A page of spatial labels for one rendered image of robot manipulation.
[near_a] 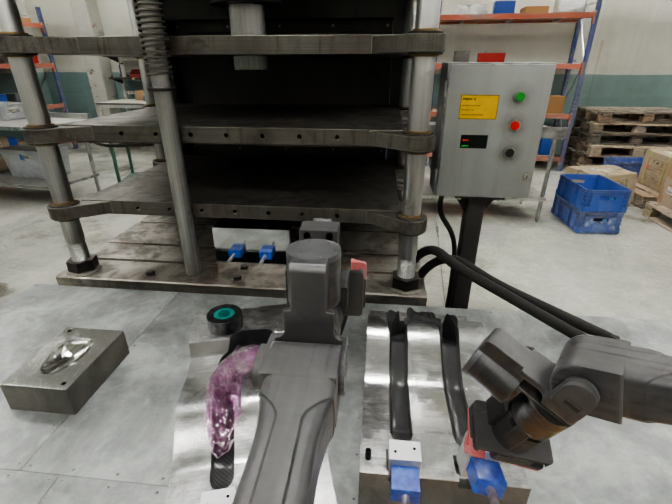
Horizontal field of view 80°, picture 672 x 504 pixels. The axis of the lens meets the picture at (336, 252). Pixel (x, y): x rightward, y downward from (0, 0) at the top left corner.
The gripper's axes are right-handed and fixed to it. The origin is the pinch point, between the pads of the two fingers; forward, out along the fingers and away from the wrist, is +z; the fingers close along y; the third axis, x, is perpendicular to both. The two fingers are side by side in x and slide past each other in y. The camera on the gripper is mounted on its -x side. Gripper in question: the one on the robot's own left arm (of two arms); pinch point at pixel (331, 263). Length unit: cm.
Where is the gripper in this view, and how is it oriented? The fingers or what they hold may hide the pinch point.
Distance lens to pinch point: 60.9
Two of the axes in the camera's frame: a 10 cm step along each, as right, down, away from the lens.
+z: 0.9, -3.9, 9.1
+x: 0.0, 9.2, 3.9
